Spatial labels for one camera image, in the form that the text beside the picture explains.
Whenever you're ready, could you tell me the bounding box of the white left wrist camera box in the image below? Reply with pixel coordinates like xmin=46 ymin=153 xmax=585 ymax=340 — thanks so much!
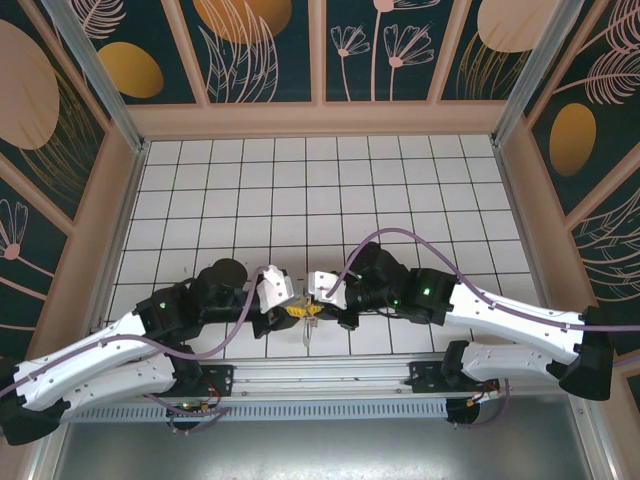
xmin=254 ymin=264 xmax=297 ymax=315

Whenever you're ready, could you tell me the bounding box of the connector with red wires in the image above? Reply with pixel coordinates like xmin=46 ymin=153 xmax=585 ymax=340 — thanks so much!
xmin=167 ymin=389 xmax=224 ymax=417
xmin=467 ymin=380 xmax=502 ymax=407

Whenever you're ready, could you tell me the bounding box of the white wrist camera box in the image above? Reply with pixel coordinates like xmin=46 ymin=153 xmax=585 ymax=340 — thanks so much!
xmin=305 ymin=269 xmax=349 ymax=309
xmin=254 ymin=264 xmax=297 ymax=315

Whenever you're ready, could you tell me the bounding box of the aluminium frame post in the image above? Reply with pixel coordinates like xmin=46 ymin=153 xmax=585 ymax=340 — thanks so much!
xmin=41 ymin=0 xmax=152 ymax=152
xmin=489 ymin=0 xmax=587 ymax=147

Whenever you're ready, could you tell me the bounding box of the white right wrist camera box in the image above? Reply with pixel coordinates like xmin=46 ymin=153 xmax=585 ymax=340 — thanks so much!
xmin=305 ymin=269 xmax=349 ymax=309

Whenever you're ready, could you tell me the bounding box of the slotted grey cable duct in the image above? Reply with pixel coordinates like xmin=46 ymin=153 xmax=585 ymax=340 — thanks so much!
xmin=67 ymin=398 xmax=450 ymax=424

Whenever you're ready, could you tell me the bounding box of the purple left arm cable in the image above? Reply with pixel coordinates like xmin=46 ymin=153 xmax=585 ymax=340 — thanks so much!
xmin=0 ymin=267 xmax=266 ymax=436

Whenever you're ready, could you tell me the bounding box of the grey metal sheet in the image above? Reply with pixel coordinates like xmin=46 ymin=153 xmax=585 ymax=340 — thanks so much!
xmin=27 ymin=393 xmax=619 ymax=480

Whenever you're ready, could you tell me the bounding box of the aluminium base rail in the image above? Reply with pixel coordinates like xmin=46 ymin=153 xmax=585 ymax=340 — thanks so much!
xmin=49 ymin=353 xmax=597 ymax=402

